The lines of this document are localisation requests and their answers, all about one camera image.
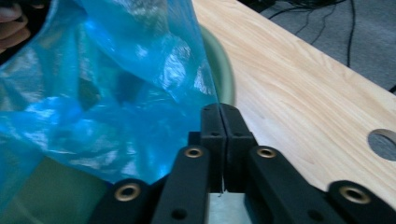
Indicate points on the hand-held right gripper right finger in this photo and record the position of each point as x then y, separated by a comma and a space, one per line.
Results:
238, 140

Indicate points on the green plastic trash bin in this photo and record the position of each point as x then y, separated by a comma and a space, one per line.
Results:
222, 71

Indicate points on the blue plastic garbage bag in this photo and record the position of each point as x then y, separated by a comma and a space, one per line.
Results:
109, 93

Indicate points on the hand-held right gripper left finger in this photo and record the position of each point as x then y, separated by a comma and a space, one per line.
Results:
213, 140

